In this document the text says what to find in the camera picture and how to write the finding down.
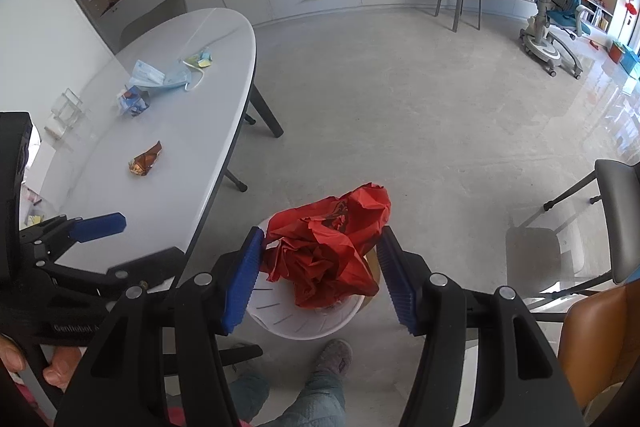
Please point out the person's left hand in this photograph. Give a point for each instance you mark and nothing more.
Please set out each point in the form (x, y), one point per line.
(60, 369)

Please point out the coloured storage boxes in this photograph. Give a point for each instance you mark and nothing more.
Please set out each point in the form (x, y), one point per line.
(625, 57)

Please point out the white card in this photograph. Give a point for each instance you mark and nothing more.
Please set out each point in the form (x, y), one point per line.
(42, 162)

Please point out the brown box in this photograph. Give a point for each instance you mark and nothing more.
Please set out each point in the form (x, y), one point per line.
(372, 279)

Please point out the brown leather chair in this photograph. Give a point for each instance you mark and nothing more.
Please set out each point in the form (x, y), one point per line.
(595, 337)

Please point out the grey shoe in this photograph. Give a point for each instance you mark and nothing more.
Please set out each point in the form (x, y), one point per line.
(330, 357)

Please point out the clear glass pitcher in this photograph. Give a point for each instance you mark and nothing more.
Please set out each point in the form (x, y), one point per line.
(67, 109)

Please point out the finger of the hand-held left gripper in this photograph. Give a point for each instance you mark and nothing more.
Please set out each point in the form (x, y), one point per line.
(97, 226)
(100, 274)

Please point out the small blue printed packet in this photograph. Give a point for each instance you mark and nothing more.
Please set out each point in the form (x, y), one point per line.
(132, 103)

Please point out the grey chair black legs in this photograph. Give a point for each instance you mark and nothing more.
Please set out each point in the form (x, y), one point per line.
(622, 217)

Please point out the person's pink clothing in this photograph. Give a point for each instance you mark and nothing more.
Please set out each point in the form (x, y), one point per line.
(22, 404)

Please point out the person's right leg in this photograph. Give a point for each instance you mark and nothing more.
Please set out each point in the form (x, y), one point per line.
(310, 402)

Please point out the black table leg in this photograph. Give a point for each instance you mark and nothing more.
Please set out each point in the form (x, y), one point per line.
(235, 180)
(242, 354)
(265, 109)

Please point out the red paper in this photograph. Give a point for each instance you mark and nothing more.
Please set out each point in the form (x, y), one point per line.
(330, 252)

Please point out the person's left leg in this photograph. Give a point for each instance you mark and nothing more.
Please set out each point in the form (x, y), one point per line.
(247, 394)

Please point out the brown foil wrapper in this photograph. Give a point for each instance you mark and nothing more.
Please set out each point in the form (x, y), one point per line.
(146, 159)

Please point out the blue face mask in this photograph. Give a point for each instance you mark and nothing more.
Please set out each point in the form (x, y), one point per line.
(145, 73)
(177, 79)

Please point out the red hanging decoration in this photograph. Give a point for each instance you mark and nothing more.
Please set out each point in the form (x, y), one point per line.
(631, 4)

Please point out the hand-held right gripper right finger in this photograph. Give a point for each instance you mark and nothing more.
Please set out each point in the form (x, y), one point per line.
(397, 287)

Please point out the grey dining chair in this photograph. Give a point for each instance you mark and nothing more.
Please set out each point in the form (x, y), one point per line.
(152, 17)

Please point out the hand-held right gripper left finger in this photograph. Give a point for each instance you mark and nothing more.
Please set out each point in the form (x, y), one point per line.
(242, 279)

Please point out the white trash bin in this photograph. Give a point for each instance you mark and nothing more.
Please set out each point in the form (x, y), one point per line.
(300, 322)

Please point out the green yellow wrapper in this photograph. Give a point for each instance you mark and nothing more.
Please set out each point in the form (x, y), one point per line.
(199, 58)

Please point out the person's leg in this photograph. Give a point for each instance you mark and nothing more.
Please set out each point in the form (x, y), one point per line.
(310, 402)
(247, 394)

